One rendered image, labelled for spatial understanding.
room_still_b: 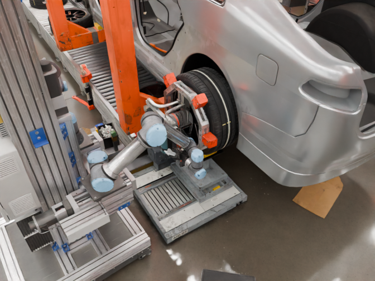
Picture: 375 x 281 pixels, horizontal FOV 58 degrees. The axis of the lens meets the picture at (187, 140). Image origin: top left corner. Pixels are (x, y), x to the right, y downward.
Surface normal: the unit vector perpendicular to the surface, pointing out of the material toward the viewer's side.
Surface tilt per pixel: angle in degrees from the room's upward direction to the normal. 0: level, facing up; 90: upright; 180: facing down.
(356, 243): 0
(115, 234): 0
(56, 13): 90
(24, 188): 90
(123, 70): 90
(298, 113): 90
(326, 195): 1
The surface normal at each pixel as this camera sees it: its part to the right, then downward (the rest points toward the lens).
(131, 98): 0.54, 0.55
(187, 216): 0.00, -0.76
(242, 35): -0.83, 0.23
